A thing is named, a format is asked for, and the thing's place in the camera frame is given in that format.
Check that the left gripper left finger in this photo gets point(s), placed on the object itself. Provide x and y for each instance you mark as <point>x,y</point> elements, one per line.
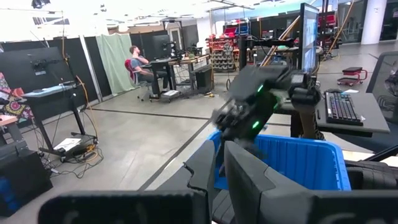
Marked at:
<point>205,174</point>

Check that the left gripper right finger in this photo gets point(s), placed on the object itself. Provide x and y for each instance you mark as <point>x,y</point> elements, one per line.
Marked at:
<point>245,186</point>

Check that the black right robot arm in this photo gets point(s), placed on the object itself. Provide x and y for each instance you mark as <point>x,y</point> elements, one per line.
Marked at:
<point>252,81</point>

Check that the blue plastic bin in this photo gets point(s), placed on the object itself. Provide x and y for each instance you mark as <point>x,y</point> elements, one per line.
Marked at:
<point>295,161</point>

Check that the black computer tower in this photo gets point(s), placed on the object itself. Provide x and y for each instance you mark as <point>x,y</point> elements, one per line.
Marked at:
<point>203,79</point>

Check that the red parts shelf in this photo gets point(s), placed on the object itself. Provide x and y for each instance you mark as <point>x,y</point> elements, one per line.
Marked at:
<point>222,53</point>

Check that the black equipment rack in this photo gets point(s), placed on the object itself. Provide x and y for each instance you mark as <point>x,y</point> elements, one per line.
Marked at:
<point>245,53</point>

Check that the wooden work desk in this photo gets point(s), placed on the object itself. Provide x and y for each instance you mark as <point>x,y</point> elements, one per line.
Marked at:
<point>192,59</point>

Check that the black office desk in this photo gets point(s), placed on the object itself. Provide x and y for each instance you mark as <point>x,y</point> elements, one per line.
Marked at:
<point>161,63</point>

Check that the wooden pole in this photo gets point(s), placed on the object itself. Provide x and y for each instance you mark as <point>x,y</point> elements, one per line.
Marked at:
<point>280,41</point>
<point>339,28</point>

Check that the black desk monitor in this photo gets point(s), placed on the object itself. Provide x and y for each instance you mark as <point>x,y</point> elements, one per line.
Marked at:
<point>160,46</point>

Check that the black computer mouse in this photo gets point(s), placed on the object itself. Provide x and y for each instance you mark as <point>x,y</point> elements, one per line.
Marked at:
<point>335,91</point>

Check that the person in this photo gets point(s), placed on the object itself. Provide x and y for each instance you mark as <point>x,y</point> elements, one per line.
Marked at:
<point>138,65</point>

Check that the backlit computer keyboard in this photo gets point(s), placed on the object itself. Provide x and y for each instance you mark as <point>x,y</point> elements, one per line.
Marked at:
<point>342,109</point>

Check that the tall flat monitor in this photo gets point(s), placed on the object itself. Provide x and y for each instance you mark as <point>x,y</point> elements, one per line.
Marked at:
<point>309,34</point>

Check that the red office chair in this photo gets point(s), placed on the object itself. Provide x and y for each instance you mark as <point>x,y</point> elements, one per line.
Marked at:
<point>128,67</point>

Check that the black slide sandal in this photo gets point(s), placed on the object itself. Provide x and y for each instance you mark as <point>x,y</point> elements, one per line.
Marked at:
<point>373,175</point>

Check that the red rolling stool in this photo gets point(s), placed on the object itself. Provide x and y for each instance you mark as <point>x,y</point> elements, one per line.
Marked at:
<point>351,71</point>

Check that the green curtain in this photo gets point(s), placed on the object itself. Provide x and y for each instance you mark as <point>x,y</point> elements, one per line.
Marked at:
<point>113,62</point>

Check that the grey keyboard desk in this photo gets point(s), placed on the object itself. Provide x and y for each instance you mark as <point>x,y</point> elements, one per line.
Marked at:
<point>373,118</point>

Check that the white paper on stand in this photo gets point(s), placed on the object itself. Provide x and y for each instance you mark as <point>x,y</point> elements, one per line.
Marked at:
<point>66,144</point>

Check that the black mesh chair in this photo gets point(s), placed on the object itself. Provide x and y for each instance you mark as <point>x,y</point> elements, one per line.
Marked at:
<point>382,102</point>

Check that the white pillar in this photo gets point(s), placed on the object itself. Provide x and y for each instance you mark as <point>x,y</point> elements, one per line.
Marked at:
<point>373,21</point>

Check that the black standing desk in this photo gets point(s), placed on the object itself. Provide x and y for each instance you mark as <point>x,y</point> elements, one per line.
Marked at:
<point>49,91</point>

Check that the black equipment case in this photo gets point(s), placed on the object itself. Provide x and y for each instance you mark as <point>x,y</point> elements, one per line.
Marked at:
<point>21,177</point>

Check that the colourful patterned cloth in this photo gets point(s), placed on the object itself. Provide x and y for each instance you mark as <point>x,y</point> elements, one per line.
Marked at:
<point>15,107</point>

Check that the small wooden table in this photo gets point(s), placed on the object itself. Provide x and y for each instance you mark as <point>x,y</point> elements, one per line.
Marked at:
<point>7,119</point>

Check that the black aluminium frame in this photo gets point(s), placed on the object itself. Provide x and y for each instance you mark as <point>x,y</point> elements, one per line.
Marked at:
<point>385,152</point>

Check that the black wall panel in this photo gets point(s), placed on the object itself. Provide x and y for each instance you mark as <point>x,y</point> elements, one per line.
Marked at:
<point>18,62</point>

